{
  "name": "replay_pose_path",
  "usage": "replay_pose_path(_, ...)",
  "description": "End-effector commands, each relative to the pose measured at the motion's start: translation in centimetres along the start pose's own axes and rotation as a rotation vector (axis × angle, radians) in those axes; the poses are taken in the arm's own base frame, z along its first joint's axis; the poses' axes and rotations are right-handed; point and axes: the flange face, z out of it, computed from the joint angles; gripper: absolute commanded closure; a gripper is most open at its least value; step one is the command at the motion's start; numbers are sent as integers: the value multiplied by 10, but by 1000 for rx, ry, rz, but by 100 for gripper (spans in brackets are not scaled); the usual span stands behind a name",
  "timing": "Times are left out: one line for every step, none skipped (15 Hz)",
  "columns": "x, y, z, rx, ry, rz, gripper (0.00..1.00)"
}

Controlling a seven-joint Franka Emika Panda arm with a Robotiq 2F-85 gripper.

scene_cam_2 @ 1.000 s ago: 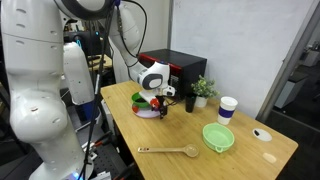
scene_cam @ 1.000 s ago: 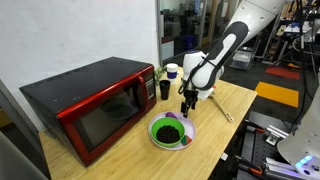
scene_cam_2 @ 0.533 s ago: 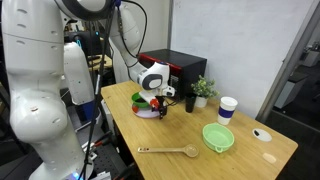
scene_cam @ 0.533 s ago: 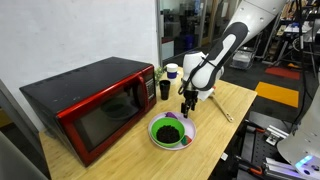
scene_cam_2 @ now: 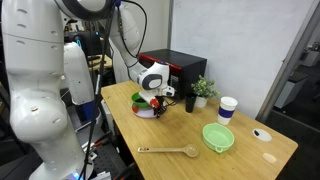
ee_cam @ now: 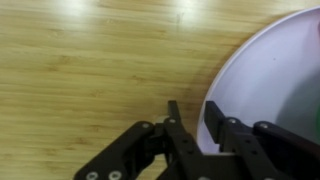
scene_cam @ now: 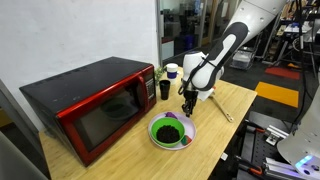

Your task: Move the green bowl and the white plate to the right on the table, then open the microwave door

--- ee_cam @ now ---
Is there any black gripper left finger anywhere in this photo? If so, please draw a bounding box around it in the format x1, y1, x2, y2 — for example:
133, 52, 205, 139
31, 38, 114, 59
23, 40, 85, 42
73, 99, 203, 180

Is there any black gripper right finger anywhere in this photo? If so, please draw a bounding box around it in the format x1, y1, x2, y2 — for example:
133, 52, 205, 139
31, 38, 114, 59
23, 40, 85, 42
204, 100, 320, 180

